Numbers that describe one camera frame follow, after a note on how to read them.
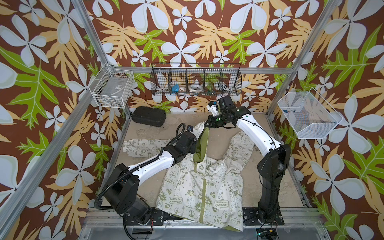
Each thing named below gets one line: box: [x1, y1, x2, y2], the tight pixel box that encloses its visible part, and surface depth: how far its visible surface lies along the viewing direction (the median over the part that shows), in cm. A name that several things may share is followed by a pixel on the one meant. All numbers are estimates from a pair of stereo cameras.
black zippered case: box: [131, 106, 167, 127], surface depth 116 cm
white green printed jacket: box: [122, 121, 255, 232], surface depth 84 cm
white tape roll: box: [189, 84, 203, 92], surface depth 100 cm
